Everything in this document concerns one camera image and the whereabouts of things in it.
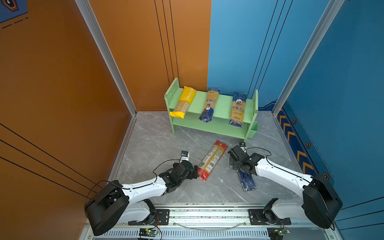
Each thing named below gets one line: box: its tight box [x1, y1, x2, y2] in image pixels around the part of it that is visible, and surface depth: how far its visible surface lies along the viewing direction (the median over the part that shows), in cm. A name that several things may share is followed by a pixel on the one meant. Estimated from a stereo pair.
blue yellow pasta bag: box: [228, 90, 248, 128], surface depth 82 cm
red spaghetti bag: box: [198, 140, 228, 182], surface depth 93 cm
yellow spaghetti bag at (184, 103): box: [169, 86, 197, 119], surface depth 84 cm
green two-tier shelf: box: [164, 78, 259, 142], surface depth 89 cm
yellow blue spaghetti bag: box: [199, 88, 221, 123], surface depth 84 cm
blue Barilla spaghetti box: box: [236, 170, 256, 192], surface depth 82 cm
